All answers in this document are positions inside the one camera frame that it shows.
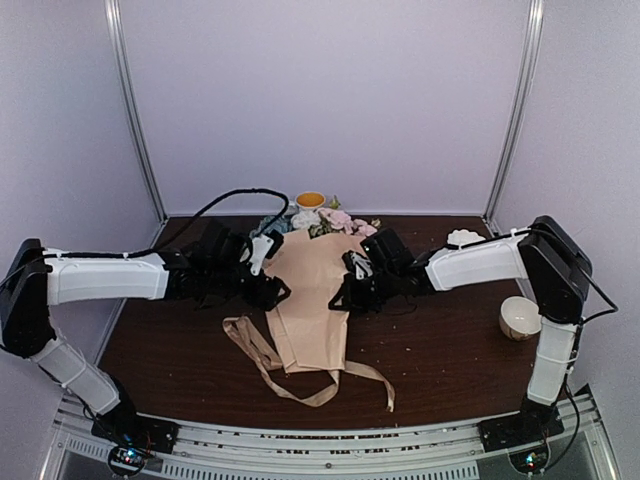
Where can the white mug with orange inside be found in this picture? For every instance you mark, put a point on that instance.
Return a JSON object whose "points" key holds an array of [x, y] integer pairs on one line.
{"points": [[307, 201]]}

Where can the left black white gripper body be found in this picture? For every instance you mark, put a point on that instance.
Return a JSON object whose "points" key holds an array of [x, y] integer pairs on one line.
{"points": [[260, 298]]}

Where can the left circuit board with leds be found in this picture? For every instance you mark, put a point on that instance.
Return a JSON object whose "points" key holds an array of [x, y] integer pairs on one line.
{"points": [[126, 461]]}

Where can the left aluminium frame post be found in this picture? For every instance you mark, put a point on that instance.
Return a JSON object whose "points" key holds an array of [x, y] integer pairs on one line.
{"points": [[117, 37]]}

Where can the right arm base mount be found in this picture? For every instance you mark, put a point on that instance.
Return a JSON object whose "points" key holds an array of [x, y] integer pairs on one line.
{"points": [[533, 423]]}

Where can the circuit board with leds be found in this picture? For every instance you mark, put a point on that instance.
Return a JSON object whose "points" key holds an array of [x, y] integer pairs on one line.
{"points": [[126, 461], [529, 462]]}

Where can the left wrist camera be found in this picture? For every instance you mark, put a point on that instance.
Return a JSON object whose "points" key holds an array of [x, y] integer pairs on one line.
{"points": [[220, 248]]}

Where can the white scalloped dish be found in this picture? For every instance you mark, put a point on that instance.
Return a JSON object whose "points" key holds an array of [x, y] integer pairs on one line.
{"points": [[461, 237]]}

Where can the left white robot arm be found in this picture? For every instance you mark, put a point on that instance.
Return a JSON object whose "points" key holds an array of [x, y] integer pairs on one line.
{"points": [[39, 279]]}

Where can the aluminium frame post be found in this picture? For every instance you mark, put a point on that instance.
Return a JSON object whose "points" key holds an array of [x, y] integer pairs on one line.
{"points": [[527, 70], [117, 37]]}

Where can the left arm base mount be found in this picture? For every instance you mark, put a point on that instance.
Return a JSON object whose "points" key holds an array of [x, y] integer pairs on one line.
{"points": [[123, 426]]}

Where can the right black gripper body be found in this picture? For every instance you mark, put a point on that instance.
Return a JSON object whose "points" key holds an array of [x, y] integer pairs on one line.
{"points": [[371, 295]]}

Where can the white fake flower bunch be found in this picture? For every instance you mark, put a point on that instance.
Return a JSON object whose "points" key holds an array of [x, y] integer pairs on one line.
{"points": [[305, 219]]}

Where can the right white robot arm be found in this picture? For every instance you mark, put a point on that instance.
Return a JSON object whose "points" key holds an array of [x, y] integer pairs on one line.
{"points": [[543, 253]]}

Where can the right aluminium frame post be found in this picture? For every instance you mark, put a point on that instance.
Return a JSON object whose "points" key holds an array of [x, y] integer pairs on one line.
{"points": [[527, 70]]}

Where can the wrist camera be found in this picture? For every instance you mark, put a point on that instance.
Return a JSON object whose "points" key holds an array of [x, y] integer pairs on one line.
{"points": [[387, 252], [220, 248]]}

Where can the white round bowl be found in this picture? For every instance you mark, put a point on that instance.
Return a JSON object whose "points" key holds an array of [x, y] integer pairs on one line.
{"points": [[519, 318]]}

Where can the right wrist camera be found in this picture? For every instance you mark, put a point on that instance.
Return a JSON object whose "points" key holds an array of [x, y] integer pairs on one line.
{"points": [[387, 252]]}

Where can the beige ribbon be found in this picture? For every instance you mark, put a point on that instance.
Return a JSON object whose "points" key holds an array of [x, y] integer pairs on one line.
{"points": [[280, 380]]}

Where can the right circuit board with leds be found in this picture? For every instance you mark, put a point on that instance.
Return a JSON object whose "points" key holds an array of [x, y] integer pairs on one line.
{"points": [[529, 462]]}

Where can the front aluminium rail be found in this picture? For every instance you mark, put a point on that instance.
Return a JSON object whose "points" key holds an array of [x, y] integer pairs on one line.
{"points": [[454, 450]]}

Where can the green and tan wrapping paper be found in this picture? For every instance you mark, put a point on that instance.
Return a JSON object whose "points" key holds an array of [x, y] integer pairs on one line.
{"points": [[313, 269]]}

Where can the blue hydrangea fake flower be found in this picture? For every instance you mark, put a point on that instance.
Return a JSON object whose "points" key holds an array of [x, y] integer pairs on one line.
{"points": [[272, 226]]}

